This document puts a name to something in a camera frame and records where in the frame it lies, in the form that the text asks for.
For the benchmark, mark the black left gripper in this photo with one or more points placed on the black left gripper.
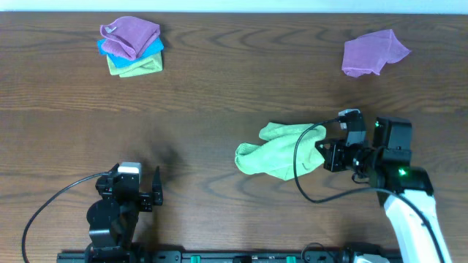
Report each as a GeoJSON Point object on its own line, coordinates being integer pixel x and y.
{"type": "Point", "coordinates": [137, 199]}

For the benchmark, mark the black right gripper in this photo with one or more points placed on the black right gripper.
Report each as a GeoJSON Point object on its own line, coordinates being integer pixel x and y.
{"type": "Point", "coordinates": [332, 161]}

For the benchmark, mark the light green microfiber cloth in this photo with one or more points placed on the light green microfiber cloth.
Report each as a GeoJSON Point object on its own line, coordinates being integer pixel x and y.
{"type": "Point", "coordinates": [283, 152]}

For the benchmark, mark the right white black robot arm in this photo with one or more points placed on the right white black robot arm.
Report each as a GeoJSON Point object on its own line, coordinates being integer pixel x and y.
{"type": "Point", "coordinates": [404, 191]}

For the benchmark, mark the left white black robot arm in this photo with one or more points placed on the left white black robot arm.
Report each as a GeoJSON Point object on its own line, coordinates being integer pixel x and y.
{"type": "Point", "coordinates": [113, 219]}

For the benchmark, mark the crumpled purple cloth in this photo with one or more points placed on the crumpled purple cloth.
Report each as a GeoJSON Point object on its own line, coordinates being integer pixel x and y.
{"type": "Point", "coordinates": [369, 53]}

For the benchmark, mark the folded green cloth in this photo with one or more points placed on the folded green cloth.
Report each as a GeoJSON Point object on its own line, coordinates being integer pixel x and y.
{"type": "Point", "coordinates": [148, 65]}

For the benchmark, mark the folded blue cloth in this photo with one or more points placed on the folded blue cloth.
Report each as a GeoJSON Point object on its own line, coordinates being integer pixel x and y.
{"type": "Point", "coordinates": [155, 47]}

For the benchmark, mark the folded purple cloth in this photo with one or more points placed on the folded purple cloth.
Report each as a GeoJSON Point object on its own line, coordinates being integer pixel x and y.
{"type": "Point", "coordinates": [128, 37]}

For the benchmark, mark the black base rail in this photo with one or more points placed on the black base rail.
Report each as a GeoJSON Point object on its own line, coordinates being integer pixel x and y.
{"type": "Point", "coordinates": [311, 253]}

